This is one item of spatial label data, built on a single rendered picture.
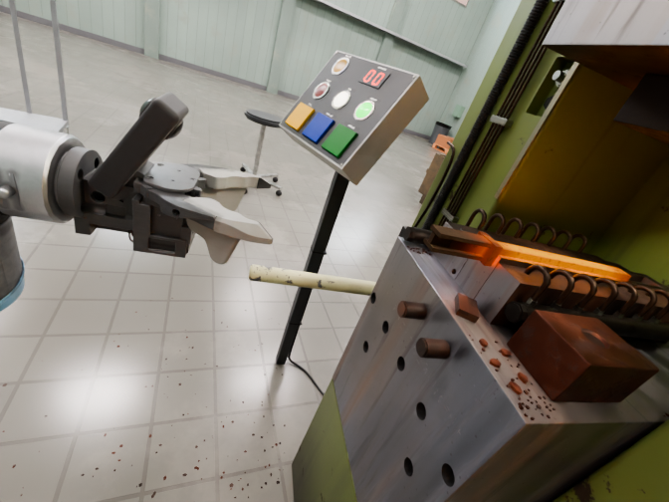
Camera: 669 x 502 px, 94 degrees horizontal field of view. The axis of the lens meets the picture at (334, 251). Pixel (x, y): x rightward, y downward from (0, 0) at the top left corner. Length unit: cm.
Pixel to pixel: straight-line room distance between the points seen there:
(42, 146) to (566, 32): 61
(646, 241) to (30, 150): 104
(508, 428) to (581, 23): 50
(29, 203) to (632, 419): 68
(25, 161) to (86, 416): 108
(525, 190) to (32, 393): 153
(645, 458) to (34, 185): 72
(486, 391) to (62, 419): 124
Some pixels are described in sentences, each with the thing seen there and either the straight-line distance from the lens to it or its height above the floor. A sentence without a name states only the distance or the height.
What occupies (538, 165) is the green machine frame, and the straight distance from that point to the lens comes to 77.
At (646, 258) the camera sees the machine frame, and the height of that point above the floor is 102.
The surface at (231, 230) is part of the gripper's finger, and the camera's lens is 32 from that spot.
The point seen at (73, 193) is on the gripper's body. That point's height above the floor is 98.
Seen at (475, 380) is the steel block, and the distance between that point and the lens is 46.
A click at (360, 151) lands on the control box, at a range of 79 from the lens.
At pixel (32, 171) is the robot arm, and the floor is 100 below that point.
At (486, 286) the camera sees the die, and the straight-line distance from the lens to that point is 53.
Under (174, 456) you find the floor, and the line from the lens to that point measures 128.
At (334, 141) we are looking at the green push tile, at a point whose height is 100.
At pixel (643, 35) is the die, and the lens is 51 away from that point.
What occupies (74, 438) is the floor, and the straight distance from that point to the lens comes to 135.
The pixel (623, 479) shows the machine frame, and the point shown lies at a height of 84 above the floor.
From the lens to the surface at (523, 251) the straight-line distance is 57.
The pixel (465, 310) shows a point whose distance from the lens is 49.
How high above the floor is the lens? 115
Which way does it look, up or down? 29 degrees down
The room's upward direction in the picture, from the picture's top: 20 degrees clockwise
